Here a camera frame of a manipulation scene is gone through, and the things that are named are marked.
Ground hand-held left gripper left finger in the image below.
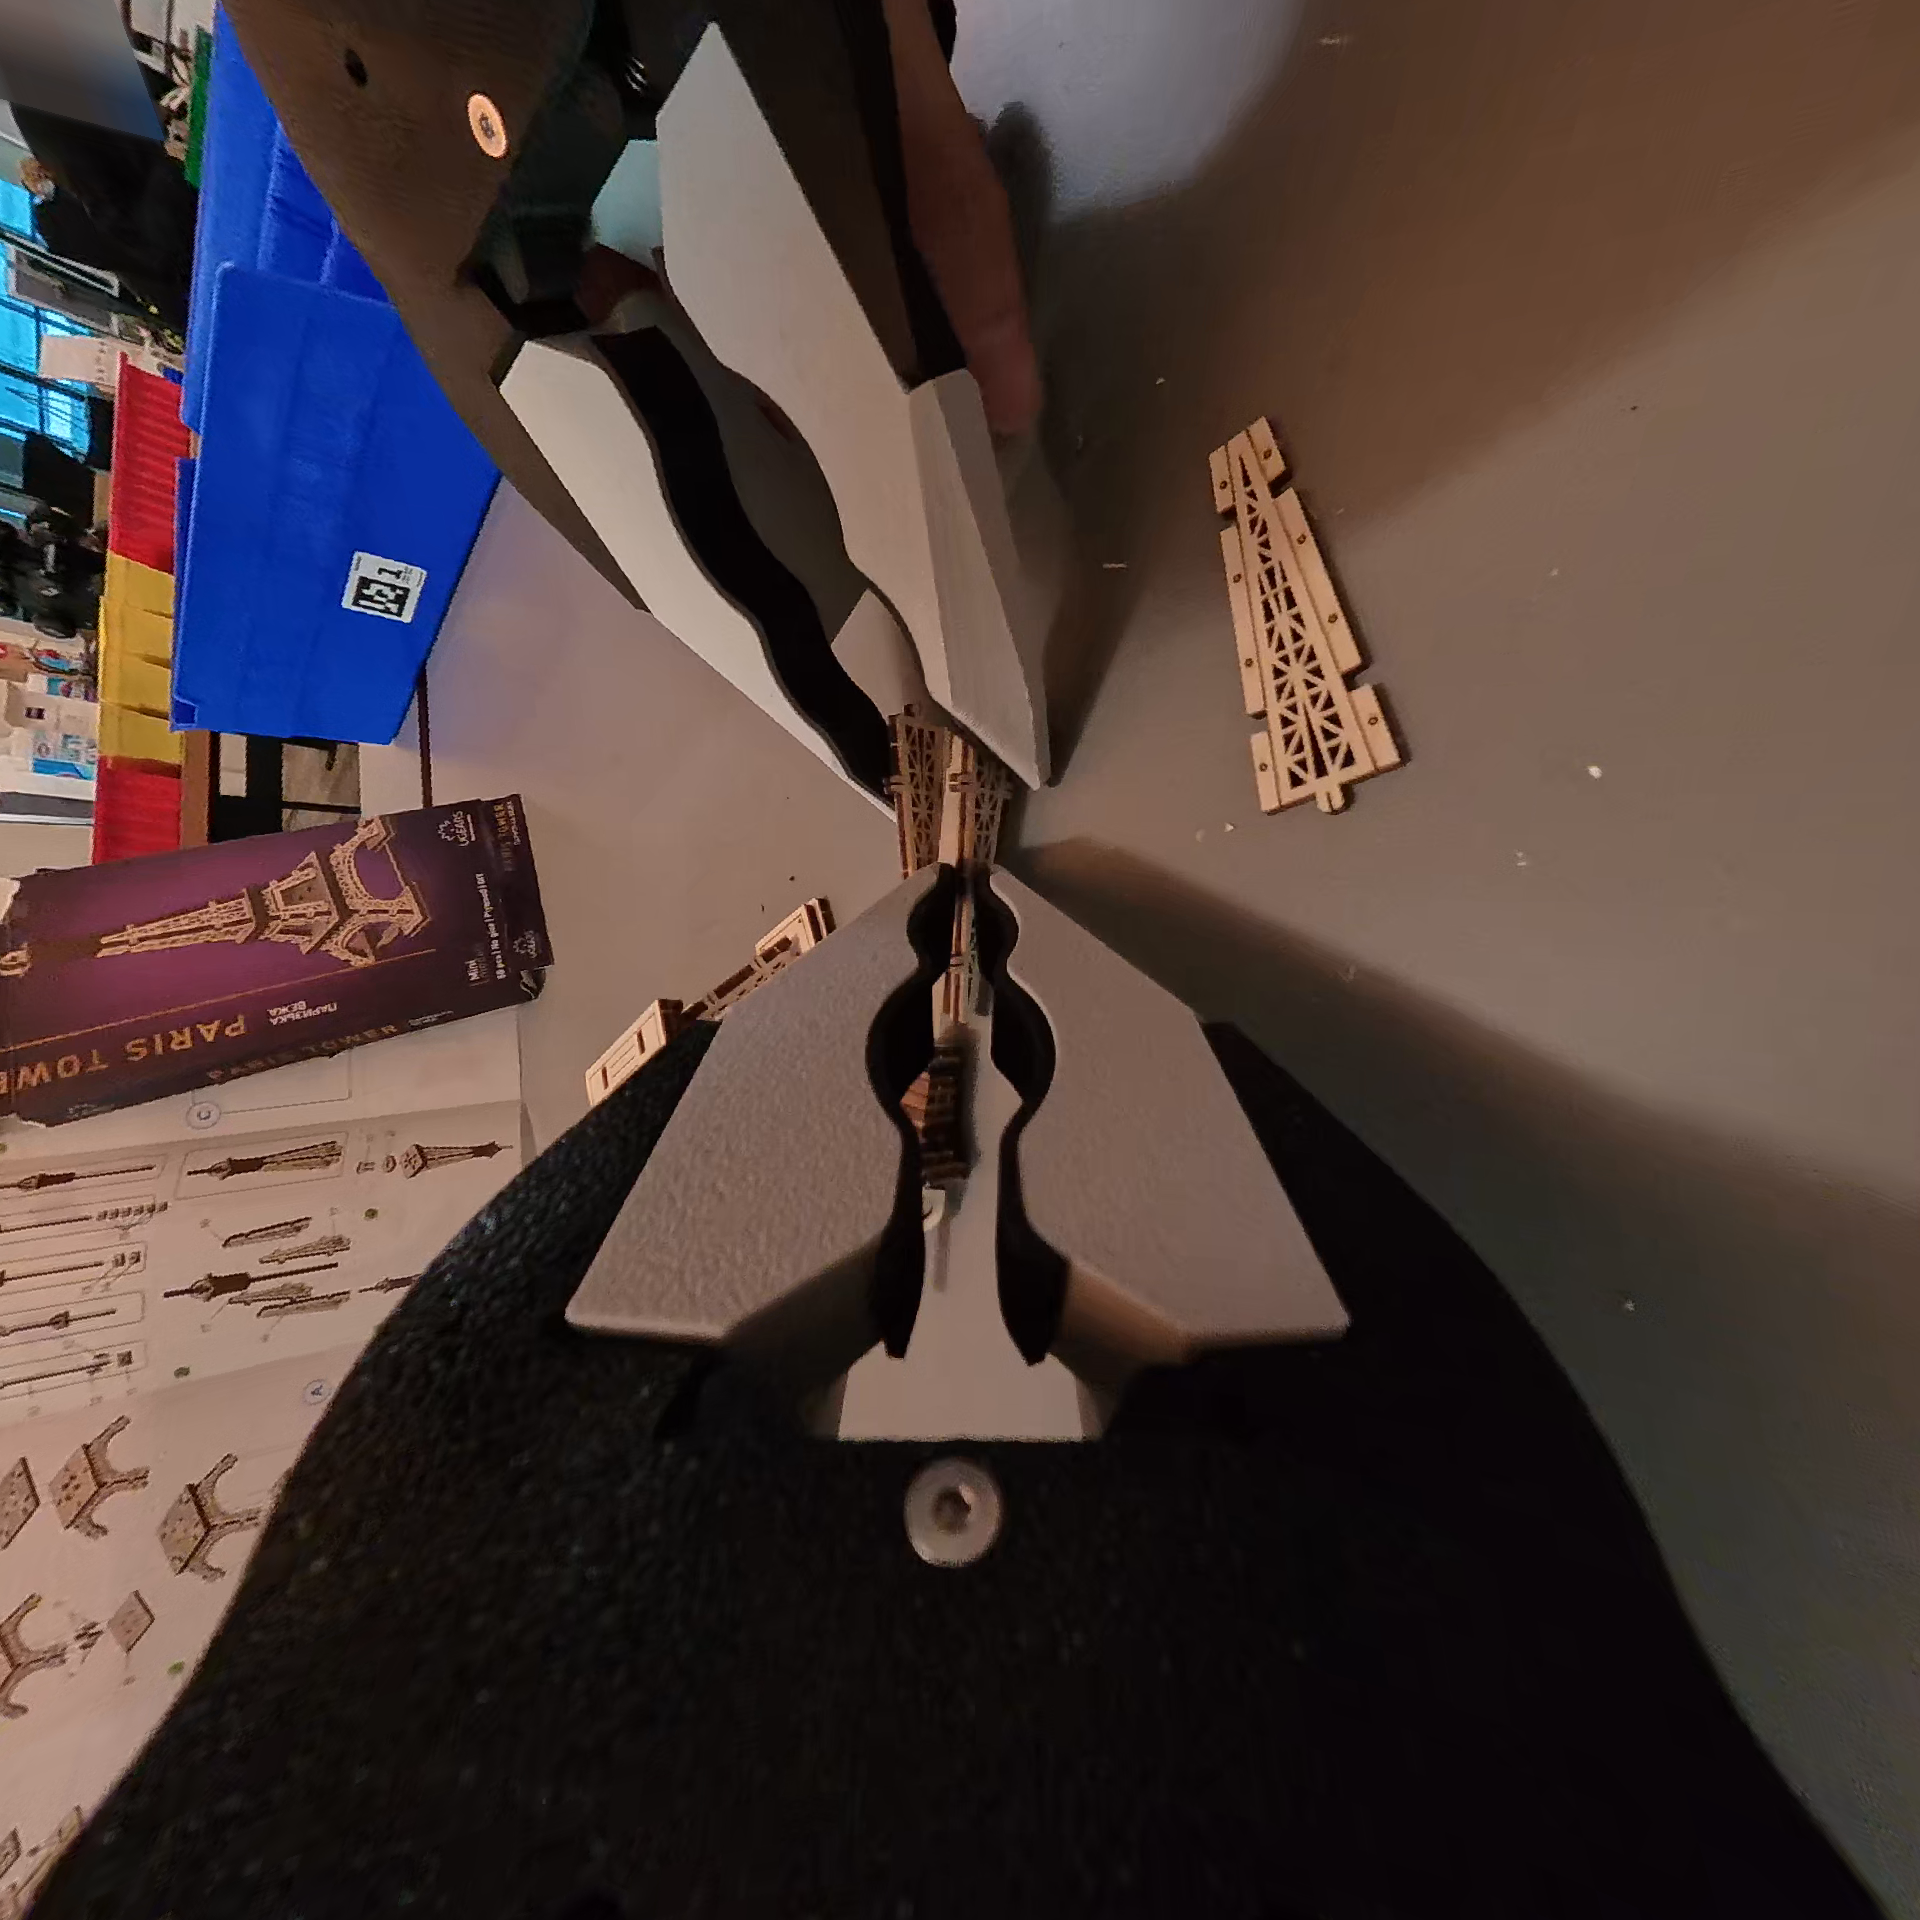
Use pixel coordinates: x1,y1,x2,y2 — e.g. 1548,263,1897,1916
564,864,970,1445

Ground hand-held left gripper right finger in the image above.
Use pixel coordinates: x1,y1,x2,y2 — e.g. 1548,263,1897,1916
977,866,1355,1445

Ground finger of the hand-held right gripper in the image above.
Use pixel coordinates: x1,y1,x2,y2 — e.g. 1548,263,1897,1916
497,327,906,801
655,24,1057,794

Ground wooden tower section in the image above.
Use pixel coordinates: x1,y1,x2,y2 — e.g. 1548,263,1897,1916
890,701,1011,1039

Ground wooden lattice panel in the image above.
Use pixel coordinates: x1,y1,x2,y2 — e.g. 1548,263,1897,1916
1208,416,1408,816

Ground grey desk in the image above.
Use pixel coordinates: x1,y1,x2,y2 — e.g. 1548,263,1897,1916
404,0,1920,1920

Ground person's right hand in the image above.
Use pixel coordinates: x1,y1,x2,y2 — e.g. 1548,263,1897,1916
908,31,1050,441

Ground blue storage bin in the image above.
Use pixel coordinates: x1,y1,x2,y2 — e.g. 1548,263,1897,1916
192,0,395,309

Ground wooden tower base model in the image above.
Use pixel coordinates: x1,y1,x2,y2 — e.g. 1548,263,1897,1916
585,897,834,1104

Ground blue plastic bin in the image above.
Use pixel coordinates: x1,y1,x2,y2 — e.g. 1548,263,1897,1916
171,263,506,745

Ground red storage bin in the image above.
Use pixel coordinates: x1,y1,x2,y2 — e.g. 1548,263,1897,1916
90,754,191,866
107,353,202,565

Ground yellow storage bin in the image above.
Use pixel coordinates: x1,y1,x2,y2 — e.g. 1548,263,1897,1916
97,551,191,769

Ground paper instruction sheet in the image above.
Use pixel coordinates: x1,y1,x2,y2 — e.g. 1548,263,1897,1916
0,1035,530,1920

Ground purple puzzle box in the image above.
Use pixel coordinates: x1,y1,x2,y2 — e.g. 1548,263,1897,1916
0,795,553,1125

